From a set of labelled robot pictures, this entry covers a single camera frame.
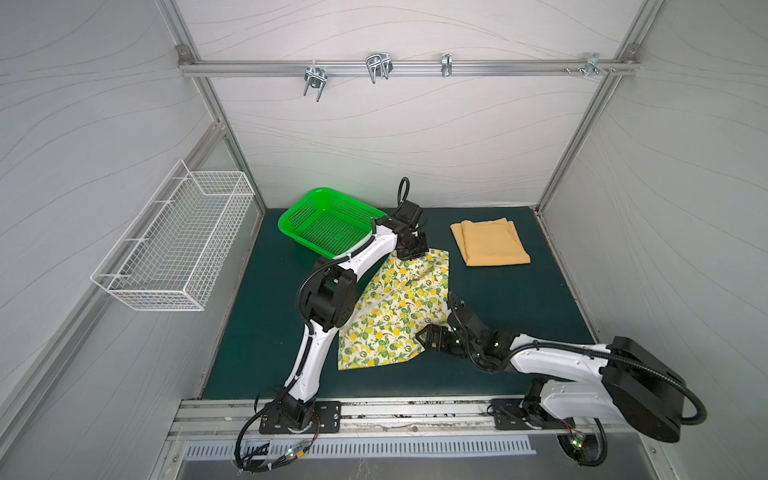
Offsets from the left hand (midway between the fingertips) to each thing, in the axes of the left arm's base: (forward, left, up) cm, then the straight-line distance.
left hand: (432, 249), depth 95 cm
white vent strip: (-53, +51, -11) cm, 74 cm away
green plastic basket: (+19, +38, -9) cm, 44 cm away
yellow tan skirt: (+10, -23, -8) cm, 26 cm away
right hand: (-25, +2, -7) cm, 26 cm away
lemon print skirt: (-13, +10, -8) cm, 18 cm away
